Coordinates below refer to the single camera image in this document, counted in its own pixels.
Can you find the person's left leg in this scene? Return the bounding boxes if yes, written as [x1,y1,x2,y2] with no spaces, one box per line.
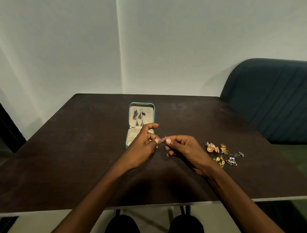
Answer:
[105,214,141,233]

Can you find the dark teal upholstered chair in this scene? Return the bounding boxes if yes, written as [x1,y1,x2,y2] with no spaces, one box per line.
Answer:
[220,58,307,233]

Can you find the gold jhumka earring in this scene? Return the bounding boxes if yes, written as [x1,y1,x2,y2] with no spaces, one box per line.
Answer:
[206,142,220,153]

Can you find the person's right leg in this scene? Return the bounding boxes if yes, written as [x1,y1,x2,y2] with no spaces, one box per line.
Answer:
[168,214,205,233]

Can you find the person's right hand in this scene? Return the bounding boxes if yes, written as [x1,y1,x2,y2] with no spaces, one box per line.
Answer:
[165,135,214,177]

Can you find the person's left hand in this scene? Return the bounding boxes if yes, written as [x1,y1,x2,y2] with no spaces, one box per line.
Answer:
[125,123,160,170]

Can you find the person's right forearm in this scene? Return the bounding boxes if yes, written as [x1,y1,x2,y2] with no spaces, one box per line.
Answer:
[203,166,285,233]

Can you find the gold and green earring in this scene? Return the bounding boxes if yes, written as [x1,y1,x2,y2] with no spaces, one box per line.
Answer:
[213,155,226,169]

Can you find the person's left forearm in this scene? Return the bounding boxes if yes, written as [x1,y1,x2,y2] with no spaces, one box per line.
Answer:
[51,157,136,233]

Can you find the dark door frame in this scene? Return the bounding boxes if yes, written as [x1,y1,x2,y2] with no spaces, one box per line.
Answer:
[0,103,27,154]

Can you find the person's leg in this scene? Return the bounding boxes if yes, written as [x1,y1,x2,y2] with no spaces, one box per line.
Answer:
[105,214,141,233]
[168,214,205,233]

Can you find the teal jewelry box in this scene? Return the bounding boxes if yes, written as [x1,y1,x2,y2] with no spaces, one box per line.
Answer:
[125,102,155,149]

